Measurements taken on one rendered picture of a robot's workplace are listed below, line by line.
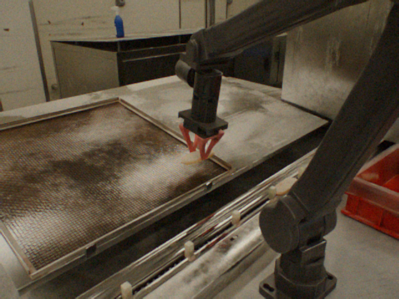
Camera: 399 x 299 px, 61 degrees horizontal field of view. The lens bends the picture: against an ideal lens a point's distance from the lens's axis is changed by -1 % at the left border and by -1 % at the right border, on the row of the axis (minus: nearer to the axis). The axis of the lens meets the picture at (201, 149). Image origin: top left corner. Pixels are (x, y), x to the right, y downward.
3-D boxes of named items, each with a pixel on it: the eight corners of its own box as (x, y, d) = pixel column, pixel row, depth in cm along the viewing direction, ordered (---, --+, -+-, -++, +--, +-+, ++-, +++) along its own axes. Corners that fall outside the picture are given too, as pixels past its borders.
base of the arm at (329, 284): (297, 323, 53) (338, 285, 61) (303, 284, 50) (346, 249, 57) (255, 291, 59) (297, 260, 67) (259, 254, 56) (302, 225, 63)
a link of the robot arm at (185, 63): (194, 42, 64) (232, 39, 68) (168, 28, 73) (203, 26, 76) (191, 101, 70) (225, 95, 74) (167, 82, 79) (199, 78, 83)
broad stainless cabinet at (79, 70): (128, 180, 263) (115, 41, 222) (64, 142, 329) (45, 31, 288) (269, 119, 391) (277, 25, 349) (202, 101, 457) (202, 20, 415)
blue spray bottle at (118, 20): (126, 37, 270) (123, 5, 262) (121, 37, 264) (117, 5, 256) (117, 37, 274) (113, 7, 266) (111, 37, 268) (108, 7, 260)
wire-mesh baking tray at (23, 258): (32, 281, 53) (31, 275, 52) (-61, 144, 80) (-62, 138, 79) (235, 172, 86) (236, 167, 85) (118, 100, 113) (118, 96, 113)
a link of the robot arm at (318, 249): (298, 275, 54) (322, 263, 56) (307, 222, 50) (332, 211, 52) (261, 242, 61) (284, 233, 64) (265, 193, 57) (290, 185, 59)
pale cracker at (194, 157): (187, 167, 77) (187, 162, 77) (176, 159, 79) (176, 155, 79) (218, 154, 83) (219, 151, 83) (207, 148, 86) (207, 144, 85)
